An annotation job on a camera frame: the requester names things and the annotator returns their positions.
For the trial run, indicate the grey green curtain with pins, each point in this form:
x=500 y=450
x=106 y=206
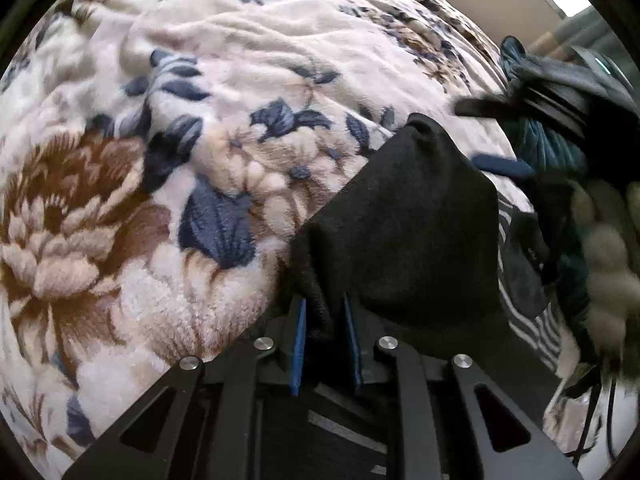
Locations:
x=575 y=30

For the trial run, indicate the black knit garment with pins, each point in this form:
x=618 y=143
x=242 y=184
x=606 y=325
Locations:
x=415 y=230

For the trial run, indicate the teal plush blanket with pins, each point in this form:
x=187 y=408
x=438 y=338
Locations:
x=542 y=145

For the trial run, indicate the person's right hand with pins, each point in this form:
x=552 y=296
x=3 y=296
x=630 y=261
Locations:
x=607 y=260

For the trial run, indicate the floral fleece blanket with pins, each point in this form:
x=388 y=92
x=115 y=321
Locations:
x=200 y=160

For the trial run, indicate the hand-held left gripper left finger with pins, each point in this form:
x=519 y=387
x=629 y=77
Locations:
x=298 y=345

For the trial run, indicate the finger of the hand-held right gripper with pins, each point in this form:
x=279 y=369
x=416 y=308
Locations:
x=500 y=165
x=482 y=106

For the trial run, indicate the dark grey cloth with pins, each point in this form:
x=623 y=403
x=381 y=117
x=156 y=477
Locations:
x=525 y=265

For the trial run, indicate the striped cloth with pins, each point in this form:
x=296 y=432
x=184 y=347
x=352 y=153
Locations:
x=542 y=330

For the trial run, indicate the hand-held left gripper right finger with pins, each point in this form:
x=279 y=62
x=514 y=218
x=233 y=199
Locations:
x=354 y=345

